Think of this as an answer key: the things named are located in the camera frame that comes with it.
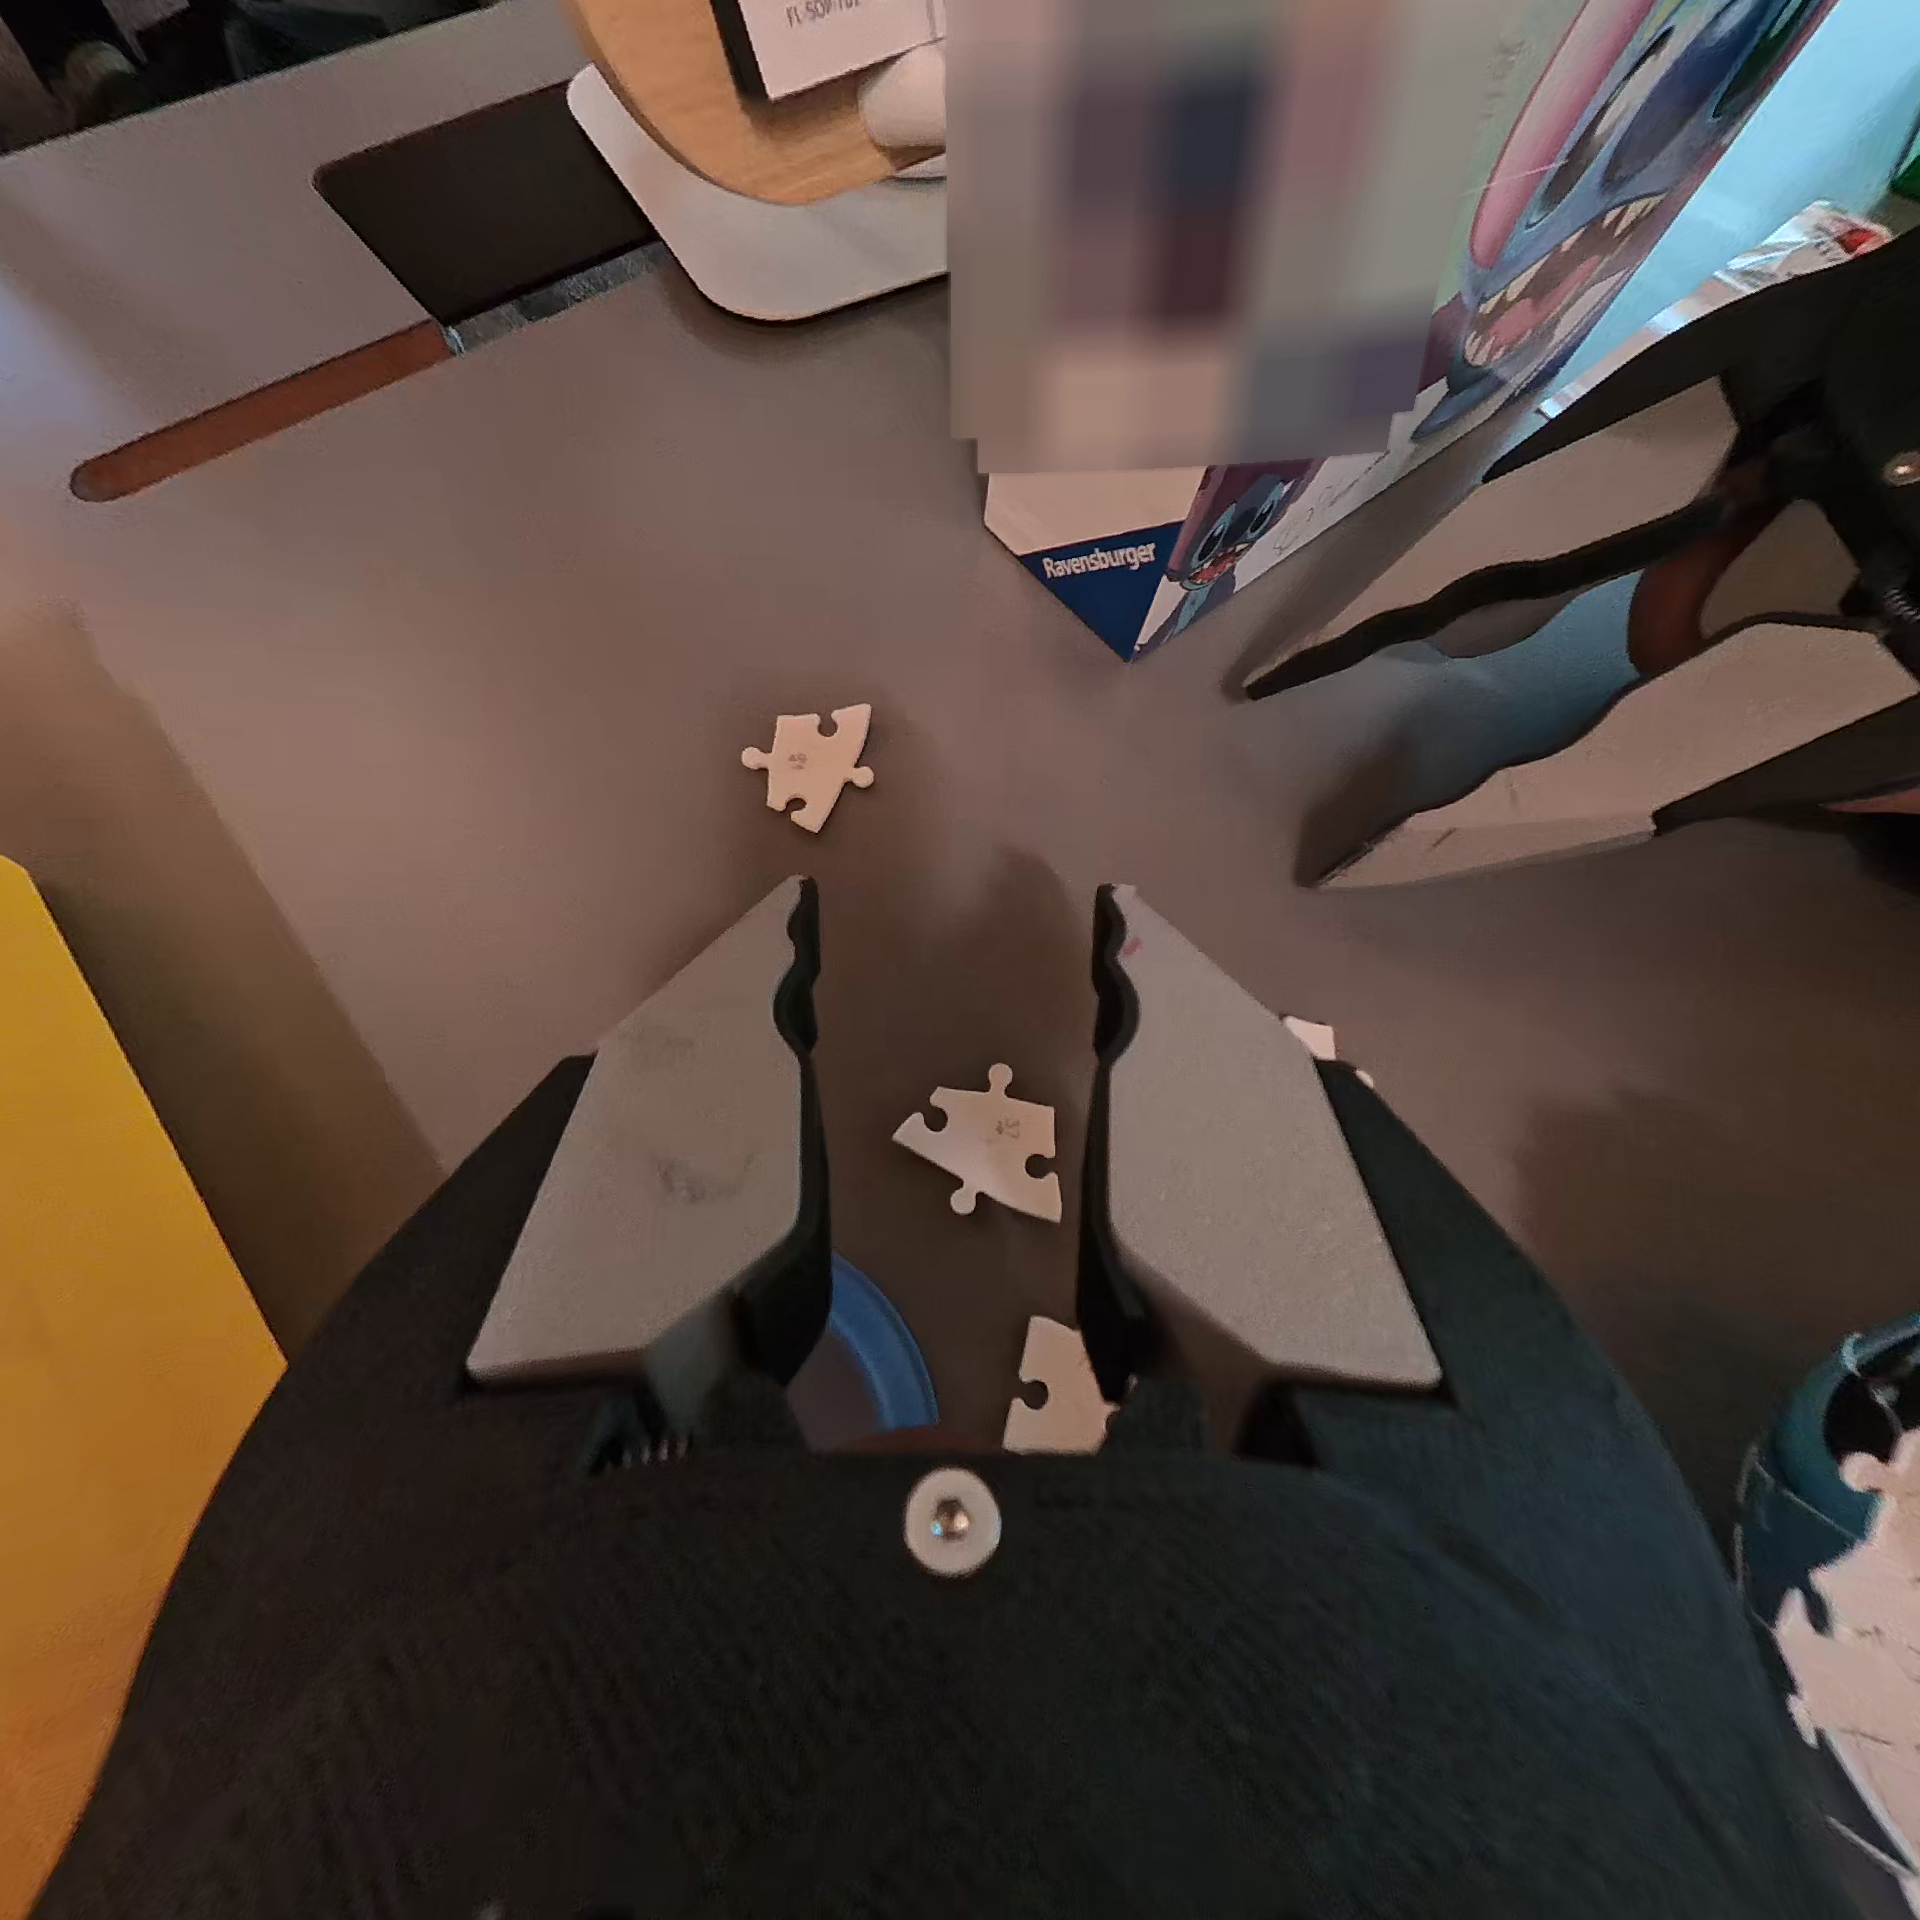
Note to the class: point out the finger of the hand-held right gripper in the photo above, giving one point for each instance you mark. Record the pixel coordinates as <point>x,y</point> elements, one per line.
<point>1652,751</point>
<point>1590,495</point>

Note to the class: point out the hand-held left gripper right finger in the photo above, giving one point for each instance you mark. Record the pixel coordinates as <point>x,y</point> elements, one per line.
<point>1261,1200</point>

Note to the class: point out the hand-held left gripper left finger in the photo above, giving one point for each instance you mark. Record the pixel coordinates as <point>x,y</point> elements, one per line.
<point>645,1200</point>

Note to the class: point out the white puzzle piece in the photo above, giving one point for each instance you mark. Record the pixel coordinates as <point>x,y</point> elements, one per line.
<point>1049,1395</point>
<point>991,1148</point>
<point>809,764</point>
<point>1310,1038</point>

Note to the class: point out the partly built puzzle ball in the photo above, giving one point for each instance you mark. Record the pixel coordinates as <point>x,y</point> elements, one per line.
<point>1862,1651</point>

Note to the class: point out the cartoon printed puzzle box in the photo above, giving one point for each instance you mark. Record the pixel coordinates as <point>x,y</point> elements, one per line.
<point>1590,224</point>

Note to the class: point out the person's right hand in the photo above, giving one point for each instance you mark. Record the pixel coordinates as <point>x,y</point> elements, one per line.
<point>1658,600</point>

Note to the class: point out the crumpled white wrapper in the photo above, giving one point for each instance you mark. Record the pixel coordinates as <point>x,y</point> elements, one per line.
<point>1793,254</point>

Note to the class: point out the blue plastic bowl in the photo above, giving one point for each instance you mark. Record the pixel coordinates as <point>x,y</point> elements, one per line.
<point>892,1350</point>

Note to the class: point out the yellow board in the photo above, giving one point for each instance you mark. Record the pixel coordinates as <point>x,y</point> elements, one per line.
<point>106,1350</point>

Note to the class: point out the small white rounded object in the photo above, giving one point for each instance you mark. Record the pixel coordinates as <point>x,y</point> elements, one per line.
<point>909,105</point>

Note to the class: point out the white and wooden desk stand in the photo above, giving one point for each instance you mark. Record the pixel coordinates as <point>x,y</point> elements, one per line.
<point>781,254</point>

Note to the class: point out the white paper card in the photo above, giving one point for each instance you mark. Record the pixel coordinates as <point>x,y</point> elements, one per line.
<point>840,38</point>

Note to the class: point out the black rectangular desk cover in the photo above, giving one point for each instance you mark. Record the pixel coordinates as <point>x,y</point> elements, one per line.
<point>480,195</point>

